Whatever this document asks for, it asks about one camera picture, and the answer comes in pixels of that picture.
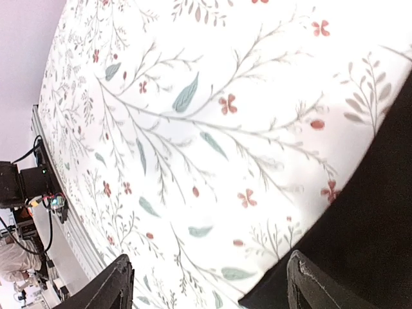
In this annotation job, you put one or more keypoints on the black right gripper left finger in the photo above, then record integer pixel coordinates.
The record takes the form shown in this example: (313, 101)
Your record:
(112, 288)

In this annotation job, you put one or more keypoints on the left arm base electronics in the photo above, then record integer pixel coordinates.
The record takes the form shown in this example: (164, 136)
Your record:
(53, 204)

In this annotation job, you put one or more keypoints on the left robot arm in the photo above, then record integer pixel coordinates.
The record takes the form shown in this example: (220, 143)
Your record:
(20, 186)

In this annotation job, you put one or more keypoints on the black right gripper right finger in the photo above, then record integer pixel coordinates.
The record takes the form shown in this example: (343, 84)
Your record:
(310, 287)

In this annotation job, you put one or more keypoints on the aluminium front rail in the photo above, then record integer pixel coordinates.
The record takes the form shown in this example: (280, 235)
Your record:
(75, 234)

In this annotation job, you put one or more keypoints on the floral tablecloth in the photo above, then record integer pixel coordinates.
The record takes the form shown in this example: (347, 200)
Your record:
(204, 138)

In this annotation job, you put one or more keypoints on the black t-shirt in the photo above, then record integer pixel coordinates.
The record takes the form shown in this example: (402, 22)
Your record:
(363, 240)

